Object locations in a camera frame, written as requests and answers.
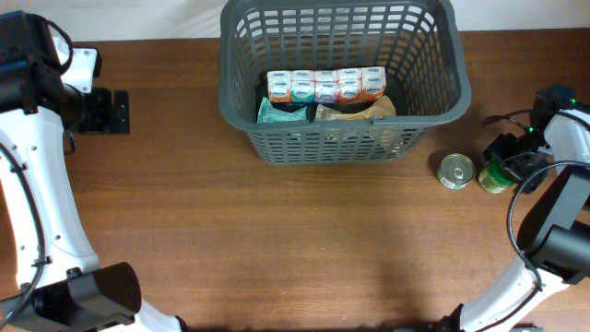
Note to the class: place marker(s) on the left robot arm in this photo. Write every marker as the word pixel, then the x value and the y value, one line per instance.
pixel 47 98

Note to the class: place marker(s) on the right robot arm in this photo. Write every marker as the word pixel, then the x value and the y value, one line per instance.
pixel 548 169

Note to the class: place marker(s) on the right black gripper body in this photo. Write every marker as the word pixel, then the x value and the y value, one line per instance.
pixel 528 142

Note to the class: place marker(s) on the grey plastic basket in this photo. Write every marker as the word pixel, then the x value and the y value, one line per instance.
pixel 416 42

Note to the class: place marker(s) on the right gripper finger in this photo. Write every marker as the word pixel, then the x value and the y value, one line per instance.
pixel 495 150
pixel 519 168

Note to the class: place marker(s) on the tan paper bag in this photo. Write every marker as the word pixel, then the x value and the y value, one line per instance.
pixel 381 108

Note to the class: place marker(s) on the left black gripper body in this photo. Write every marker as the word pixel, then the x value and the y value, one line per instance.
pixel 80 117

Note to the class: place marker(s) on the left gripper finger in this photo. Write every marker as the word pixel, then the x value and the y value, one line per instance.
pixel 102 107
pixel 121 112

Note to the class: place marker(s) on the tin can green label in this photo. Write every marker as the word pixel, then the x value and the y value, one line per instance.
pixel 456 171

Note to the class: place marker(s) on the teal snack wrapper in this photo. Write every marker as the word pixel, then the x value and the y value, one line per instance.
pixel 268 114

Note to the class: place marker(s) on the green lid glass jar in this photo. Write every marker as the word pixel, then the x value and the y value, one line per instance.
pixel 492 179

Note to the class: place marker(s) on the white tissue pack strip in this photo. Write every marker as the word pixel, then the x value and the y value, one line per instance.
pixel 339 86

